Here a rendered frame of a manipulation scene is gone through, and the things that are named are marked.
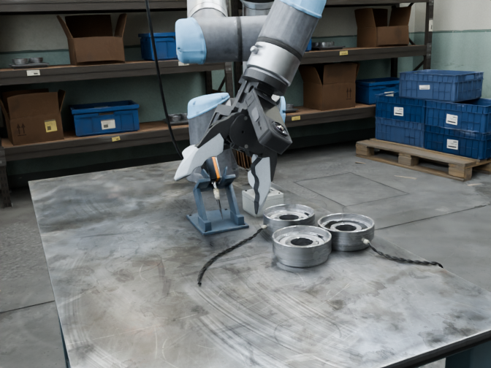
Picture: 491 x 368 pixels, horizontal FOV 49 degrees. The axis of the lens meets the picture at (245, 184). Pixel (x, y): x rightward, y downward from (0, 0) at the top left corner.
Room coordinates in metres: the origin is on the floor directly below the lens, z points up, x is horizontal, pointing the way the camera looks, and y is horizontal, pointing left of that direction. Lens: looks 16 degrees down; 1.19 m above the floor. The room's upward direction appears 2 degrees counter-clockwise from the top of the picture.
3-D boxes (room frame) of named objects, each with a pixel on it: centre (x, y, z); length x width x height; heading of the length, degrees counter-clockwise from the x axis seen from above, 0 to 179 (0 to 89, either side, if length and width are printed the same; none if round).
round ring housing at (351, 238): (0.95, -0.19, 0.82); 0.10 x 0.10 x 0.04
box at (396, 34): (5.53, -1.42, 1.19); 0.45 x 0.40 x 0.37; 109
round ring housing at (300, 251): (0.89, -0.10, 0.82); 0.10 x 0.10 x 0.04
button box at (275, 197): (1.16, -0.04, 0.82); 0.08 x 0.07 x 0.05; 24
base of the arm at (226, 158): (1.49, 0.09, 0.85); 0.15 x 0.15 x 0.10
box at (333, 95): (5.29, -0.85, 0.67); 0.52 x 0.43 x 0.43; 114
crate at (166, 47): (4.69, 0.55, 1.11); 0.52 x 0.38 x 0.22; 114
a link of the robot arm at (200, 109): (1.49, 0.09, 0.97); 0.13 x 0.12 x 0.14; 94
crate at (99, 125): (4.43, 1.14, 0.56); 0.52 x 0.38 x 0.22; 111
